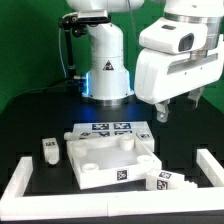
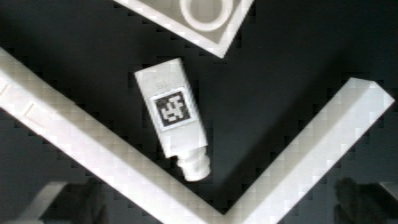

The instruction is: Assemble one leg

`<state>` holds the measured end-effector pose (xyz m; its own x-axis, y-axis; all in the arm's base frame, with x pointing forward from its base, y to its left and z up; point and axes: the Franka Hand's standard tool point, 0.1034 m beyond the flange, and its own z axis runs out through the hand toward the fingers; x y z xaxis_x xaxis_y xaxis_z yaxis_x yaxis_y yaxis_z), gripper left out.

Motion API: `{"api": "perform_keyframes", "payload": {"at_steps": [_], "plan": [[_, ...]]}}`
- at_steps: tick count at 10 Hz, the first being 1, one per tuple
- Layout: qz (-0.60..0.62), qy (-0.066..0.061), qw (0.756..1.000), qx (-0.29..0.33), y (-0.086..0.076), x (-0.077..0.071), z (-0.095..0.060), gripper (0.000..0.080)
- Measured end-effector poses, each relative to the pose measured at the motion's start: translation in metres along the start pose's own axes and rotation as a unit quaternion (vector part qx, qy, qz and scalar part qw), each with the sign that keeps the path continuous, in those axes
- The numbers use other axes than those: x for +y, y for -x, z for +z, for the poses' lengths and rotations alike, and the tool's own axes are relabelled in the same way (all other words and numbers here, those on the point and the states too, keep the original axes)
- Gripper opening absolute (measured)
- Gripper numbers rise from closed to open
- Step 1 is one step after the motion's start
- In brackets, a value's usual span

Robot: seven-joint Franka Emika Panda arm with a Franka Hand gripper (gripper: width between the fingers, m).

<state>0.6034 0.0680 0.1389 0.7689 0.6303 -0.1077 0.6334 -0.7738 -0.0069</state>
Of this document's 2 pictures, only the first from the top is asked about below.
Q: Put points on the black camera stand pole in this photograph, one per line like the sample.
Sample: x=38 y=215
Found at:
x=71 y=64

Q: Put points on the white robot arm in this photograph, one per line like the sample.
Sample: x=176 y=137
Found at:
x=108 y=80

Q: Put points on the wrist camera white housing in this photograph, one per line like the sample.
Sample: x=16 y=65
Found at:
x=173 y=37

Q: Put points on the white U-shaped fence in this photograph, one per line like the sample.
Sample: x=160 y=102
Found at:
x=15 y=206

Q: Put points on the white sheet with markers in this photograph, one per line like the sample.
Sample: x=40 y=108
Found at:
x=112 y=128

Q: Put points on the white square tabletop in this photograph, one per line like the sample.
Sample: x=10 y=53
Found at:
x=111 y=160

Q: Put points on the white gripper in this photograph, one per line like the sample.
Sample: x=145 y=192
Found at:
x=161 y=76

